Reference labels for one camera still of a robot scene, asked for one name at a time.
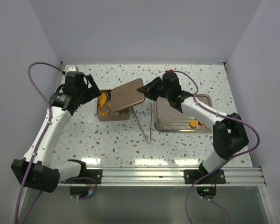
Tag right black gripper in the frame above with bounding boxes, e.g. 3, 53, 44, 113
137, 77, 171, 102

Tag metal tongs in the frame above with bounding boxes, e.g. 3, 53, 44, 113
132, 99, 154, 144

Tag gold tin lid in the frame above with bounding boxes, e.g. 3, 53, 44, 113
110, 78, 145, 112

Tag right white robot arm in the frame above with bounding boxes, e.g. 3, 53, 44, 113
137, 70, 249, 183

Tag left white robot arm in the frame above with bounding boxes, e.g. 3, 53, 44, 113
11, 71, 101, 193

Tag silver metal tray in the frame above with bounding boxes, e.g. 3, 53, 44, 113
154, 98, 211, 133

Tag gold cookie tin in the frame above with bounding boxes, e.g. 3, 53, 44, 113
96, 90, 130, 122

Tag orange sandwich cookie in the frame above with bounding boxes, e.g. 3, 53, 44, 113
189, 119, 199, 129

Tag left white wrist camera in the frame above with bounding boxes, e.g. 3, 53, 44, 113
65, 65, 79, 73

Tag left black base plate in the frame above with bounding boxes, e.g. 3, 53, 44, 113
79, 169, 103, 184

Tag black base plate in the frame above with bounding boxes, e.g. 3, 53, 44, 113
183, 169, 226, 184
79, 169, 103, 184

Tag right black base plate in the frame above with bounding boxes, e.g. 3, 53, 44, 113
183, 169, 226, 184

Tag aluminium rail frame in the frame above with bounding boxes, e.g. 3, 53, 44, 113
58, 167, 264, 186

